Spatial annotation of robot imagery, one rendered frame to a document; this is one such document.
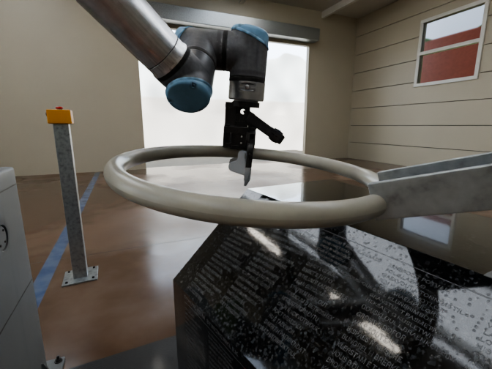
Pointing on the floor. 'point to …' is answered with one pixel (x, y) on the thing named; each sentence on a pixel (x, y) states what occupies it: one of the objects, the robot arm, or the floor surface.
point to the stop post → (70, 198)
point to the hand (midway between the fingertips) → (247, 179)
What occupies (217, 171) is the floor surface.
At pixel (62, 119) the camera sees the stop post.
